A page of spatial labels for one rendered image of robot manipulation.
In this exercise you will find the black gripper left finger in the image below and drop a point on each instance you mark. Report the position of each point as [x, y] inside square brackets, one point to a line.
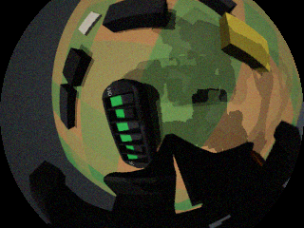
[159, 177]

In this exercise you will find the yellow rectangular block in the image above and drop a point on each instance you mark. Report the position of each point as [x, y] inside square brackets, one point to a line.
[244, 42]

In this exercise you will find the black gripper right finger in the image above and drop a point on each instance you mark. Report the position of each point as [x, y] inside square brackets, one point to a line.
[198, 168]

